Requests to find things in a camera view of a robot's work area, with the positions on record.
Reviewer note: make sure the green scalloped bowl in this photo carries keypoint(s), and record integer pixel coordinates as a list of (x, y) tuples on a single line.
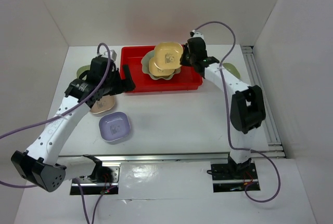
[(145, 68)]

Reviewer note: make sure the front aluminium rail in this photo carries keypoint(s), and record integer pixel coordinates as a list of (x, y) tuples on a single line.
[(162, 157)]

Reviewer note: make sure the green square plate left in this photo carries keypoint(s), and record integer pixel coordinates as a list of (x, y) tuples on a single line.
[(82, 70)]

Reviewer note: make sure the yellow square plate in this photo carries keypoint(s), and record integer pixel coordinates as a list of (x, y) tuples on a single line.
[(168, 55), (155, 71)]

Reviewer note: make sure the pink square plate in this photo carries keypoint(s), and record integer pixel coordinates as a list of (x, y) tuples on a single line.
[(104, 105)]

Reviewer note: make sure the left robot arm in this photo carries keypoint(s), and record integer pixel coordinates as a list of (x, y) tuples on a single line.
[(40, 163)]

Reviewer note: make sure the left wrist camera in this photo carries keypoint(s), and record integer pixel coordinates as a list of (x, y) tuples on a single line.
[(112, 54)]

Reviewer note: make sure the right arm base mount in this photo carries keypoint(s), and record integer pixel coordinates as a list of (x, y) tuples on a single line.
[(223, 180)]

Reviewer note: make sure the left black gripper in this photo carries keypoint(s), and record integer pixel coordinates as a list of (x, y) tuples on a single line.
[(124, 85)]

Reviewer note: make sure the purple square plate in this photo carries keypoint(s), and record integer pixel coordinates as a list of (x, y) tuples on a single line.
[(114, 126)]

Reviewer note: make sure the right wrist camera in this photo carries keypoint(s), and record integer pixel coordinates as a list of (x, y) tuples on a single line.
[(196, 33)]

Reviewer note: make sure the aluminium rail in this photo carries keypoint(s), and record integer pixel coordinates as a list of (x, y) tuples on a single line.
[(162, 157), (275, 146)]

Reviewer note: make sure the red plastic bin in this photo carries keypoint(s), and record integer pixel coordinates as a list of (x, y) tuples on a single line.
[(187, 79)]

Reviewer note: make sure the green square plate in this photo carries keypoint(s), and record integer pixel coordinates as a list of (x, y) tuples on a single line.
[(82, 70), (232, 69)]

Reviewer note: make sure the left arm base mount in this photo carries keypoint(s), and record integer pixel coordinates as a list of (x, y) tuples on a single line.
[(105, 182)]

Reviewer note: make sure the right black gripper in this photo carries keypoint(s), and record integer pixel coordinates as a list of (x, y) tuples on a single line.
[(183, 59)]

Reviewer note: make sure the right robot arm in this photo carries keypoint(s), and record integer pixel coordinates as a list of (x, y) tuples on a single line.
[(245, 109)]

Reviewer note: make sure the green square plate right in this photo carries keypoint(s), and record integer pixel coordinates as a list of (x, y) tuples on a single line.
[(232, 69)]

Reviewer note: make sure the right aluminium rail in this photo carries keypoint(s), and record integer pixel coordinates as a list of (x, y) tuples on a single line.
[(275, 146)]

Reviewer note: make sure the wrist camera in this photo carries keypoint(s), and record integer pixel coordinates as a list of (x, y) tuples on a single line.
[(112, 54), (196, 33)]

